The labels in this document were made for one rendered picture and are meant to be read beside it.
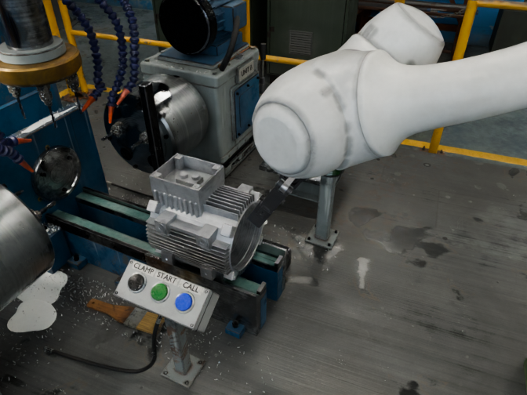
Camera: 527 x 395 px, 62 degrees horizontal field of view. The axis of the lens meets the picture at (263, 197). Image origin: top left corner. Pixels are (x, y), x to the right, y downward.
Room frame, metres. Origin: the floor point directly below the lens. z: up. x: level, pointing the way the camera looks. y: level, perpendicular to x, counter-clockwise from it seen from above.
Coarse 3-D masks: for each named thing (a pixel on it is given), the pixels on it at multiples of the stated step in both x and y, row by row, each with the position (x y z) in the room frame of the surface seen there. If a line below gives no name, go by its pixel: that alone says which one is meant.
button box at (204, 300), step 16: (128, 272) 0.55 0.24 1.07; (144, 272) 0.54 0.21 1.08; (160, 272) 0.53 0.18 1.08; (128, 288) 0.52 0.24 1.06; (144, 288) 0.51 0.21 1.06; (176, 288) 0.50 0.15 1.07; (192, 288) 0.50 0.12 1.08; (208, 288) 0.50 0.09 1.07; (144, 304) 0.49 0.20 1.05; (160, 304) 0.49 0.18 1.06; (192, 304) 0.48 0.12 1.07; (208, 304) 0.48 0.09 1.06; (176, 320) 0.46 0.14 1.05; (192, 320) 0.45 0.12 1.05; (208, 320) 0.48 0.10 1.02
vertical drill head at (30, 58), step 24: (0, 0) 0.87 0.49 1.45; (24, 0) 0.89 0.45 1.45; (0, 24) 0.88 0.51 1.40; (24, 24) 0.88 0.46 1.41; (48, 24) 0.93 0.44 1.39; (0, 48) 0.89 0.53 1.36; (24, 48) 0.88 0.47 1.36; (48, 48) 0.89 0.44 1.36; (72, 48) 0.96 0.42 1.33; (0, 72) 0.84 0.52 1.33; (24, 72) 0.83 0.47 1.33; (48, 72) 0.85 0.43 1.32; (72, 72) 0.89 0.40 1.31; (48, 96) 0.86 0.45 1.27
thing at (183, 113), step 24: (168, 96) 1.13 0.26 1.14; (192, 96) 1.18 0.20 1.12; (120, 120) 1.11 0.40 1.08; (168, 120) 1.06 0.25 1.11; (192, 120) 1.13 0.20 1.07; (120, 144) 1.12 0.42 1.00; (144, 144) 1.08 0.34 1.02; (168, 144) 1.05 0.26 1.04; (192, 144) 1.13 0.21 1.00; (144, 168) 1.09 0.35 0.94
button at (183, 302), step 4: (180, 296) 0.49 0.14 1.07; (184, 296) 0.49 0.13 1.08; (188, 296) 0.48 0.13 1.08; (176, 300) 0.48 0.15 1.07; (180, 300) 0.48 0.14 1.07; (184, 300) 0.48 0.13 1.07; (188, 300) 0.48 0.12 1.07; (176, 304) 0.48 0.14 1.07; (180, 304) 0.47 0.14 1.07; (184, 304) 0.47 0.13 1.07; (188, 304) 0.47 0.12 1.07; (180, 308) 0.47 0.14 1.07; (184, 308) 0.47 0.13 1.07; (188, 308) 0.47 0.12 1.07
